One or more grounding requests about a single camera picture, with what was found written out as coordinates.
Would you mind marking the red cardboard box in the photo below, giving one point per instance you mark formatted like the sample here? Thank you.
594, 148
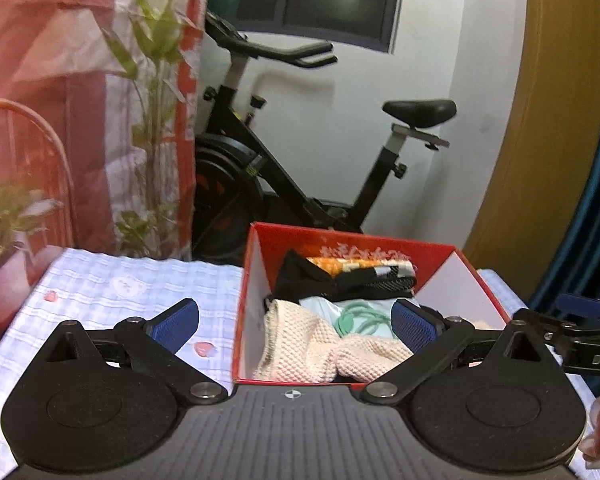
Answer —
247, 320

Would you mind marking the cream knitted cloth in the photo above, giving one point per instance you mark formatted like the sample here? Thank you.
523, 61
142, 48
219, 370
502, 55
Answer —
300, 345

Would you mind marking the black garment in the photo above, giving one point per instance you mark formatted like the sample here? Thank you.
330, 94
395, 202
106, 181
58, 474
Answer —
305, 280

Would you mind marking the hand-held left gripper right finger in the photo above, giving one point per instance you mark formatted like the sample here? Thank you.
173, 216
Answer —
412, 327

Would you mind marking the checkered tablecloth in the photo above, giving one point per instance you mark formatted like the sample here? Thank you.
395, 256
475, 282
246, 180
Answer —
105, 285

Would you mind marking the black exercise bike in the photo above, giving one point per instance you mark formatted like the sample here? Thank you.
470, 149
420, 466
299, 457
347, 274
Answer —
230, 170

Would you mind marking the dark window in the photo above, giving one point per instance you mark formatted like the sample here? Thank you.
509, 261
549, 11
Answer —
330, 0

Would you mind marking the printed backdrop cloth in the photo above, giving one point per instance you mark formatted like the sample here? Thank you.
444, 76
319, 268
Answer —
55, 110

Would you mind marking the person's right hand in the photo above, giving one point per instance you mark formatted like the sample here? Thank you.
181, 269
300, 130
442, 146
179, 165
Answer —
597, 427

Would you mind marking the yellow wooden panel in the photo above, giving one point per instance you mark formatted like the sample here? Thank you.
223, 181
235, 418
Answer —
545, 135

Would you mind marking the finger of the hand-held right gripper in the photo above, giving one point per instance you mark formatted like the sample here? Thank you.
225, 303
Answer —
577, 305
537, 322

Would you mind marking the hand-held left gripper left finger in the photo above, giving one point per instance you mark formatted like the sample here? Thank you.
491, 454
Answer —
175, 327

